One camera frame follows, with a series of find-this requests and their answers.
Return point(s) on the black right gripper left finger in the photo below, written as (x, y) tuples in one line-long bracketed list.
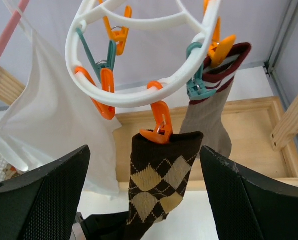
[(42, 203)]

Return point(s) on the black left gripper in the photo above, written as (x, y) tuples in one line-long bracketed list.
[(108, 226)]

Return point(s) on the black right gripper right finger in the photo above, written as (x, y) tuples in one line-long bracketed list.
[(247, 205)]

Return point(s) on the brown argyle sock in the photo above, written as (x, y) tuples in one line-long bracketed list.
[(159, 175)]

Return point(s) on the white sock clip hanger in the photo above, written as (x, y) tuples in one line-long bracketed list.
[(130, 56)]

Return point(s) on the wooden clothes rack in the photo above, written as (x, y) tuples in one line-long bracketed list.
[(248, 122)]

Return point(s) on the white hanging cloth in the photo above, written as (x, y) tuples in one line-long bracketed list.
[(52, 117)]

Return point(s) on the pink wire hanger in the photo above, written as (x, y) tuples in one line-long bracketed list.
[(11, 24)]

